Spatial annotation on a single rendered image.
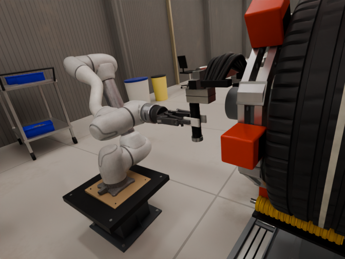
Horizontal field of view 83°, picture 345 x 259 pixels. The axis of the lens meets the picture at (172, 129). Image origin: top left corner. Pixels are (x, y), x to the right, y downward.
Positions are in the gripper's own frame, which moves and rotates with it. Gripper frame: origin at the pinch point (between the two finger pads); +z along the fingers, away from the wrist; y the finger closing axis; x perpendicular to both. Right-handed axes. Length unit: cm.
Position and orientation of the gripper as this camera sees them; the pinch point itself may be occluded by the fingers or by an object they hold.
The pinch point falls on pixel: (195, 119)
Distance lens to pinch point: 72.8
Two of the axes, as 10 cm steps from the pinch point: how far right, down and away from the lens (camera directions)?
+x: -1.3, -9.2, -3.7
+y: -6.5, 3.6, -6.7
